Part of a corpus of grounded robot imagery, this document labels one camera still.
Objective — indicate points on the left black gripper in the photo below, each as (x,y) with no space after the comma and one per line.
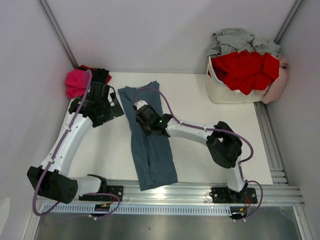
(114,111)

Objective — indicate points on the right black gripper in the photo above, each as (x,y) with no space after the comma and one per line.
(146,131)

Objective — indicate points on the blue-grey t-shirt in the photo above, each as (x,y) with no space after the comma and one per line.
(152,155)

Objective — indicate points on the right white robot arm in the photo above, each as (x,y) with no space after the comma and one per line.
(224,147)

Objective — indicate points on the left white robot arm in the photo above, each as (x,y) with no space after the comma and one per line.
(51,178)

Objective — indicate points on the folded dark red t-shirt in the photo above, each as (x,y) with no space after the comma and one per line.
(84,68)

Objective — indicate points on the folded black t-shirt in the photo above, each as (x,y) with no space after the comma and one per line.
(101,75)

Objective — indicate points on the folded pink t-shirt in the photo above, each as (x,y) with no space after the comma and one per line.
(75,83)

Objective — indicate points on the white laundry basket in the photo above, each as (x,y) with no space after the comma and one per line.
(219,93)

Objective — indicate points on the red t-shirt in basket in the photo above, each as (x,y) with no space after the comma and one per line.
(246,71)

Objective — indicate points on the grey t-shirt in basket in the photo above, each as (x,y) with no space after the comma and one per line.
(228,40)

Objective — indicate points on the light pink garment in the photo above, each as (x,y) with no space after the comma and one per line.
(275,90)

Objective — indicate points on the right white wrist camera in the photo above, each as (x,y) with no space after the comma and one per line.
(139,104)

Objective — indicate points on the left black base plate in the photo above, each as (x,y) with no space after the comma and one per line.
(108,195)

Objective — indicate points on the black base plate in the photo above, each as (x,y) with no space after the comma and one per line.
(108,195)
(224,195)

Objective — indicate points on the aluminium mounting rail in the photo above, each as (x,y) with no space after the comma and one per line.
(198,194)

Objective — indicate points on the white slotted cable duct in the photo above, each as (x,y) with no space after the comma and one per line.
(137,209)

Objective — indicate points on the left corner aluminium post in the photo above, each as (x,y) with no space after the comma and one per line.
(53,22)

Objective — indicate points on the corner aluminium post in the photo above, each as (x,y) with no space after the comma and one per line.
(53,22)
(288,20)

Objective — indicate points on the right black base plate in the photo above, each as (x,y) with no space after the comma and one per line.
(224,195)

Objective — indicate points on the right side aluminium rail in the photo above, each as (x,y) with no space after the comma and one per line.
(271,146)

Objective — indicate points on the right corner aluminium post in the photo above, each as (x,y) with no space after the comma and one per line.
(288,20)

